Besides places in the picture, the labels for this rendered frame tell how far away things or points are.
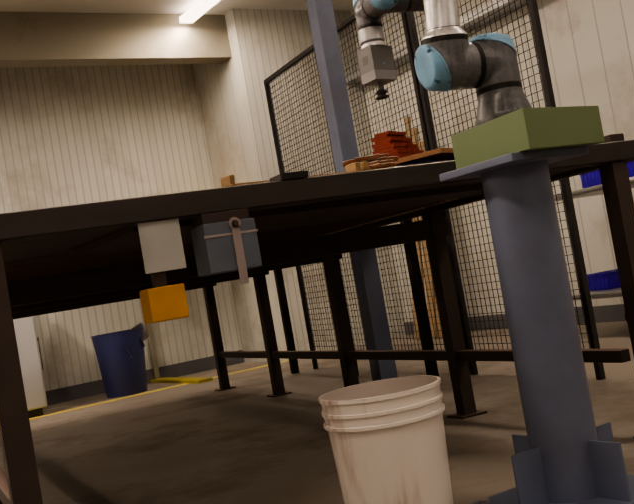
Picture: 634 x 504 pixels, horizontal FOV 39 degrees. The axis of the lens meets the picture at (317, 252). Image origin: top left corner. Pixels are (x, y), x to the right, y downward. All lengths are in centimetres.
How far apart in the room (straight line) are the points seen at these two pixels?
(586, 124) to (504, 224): 32
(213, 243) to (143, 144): 639
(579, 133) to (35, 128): 645
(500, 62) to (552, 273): 54
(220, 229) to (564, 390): 92
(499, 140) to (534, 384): 61
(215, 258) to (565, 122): 90
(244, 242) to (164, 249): 19
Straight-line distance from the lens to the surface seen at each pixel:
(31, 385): 714
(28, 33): 761
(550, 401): 229
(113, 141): 841
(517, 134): 218
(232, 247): 216
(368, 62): 267
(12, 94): 826
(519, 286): 227
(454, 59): 227
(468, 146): 231
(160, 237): 213
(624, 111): 651
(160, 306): 209
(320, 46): 472
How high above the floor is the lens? 65
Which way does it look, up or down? 2 degrees up
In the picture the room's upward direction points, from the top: 10 degrees counter-clockwise
